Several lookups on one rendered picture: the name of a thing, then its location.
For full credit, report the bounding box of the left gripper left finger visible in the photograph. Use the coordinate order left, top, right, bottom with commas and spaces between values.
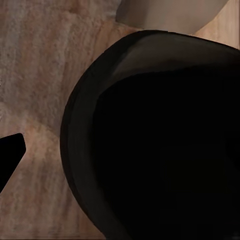
0, 133, 26, 193

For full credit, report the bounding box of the cauldron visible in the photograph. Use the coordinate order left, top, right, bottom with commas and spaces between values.
59, 30, 240, 240

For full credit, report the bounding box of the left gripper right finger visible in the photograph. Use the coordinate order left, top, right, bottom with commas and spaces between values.
224, 132, 240, 173

